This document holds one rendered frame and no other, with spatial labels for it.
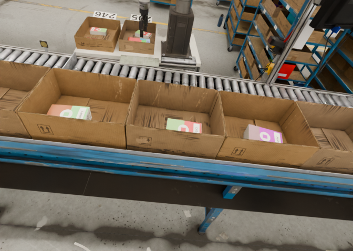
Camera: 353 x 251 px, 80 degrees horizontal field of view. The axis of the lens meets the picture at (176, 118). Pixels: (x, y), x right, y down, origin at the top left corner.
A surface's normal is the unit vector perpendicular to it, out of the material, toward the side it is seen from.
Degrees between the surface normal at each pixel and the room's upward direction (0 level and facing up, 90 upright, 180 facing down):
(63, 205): 0
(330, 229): 0
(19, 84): 89
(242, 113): 89
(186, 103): 89
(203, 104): 90
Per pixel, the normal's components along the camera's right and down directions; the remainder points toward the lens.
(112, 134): -0.03, 0.73
